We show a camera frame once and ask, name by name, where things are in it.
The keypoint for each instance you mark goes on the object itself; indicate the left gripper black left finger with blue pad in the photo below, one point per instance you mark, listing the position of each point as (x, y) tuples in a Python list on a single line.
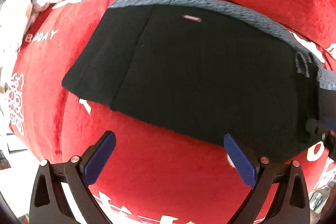
[(48, 201)]

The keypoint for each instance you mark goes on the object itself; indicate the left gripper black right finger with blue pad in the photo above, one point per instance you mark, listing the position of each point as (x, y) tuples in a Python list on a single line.
[(278, 190)]

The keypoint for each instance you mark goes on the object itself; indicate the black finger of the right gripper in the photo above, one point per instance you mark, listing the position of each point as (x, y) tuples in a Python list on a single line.
[(325, 130)]

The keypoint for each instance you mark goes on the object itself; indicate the black pants grey waistband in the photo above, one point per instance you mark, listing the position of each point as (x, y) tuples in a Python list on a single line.
[(206, 68)]

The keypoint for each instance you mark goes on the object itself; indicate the red blanket white lettering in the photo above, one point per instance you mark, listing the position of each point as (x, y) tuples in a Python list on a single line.
[(154, 175)]

